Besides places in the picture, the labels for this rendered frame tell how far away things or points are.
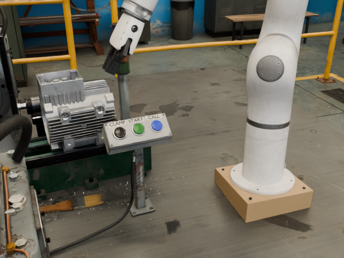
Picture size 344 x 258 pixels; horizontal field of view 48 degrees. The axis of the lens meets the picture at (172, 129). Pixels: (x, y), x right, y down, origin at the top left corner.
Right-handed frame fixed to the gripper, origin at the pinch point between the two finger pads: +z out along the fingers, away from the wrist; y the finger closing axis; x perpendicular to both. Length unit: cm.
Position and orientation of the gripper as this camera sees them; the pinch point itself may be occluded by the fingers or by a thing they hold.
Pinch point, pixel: (110, 65)
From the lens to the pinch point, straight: 113.7
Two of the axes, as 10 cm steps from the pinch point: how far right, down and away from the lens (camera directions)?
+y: -3.9, -4.1, 8.2
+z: -4.6, 8.6, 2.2
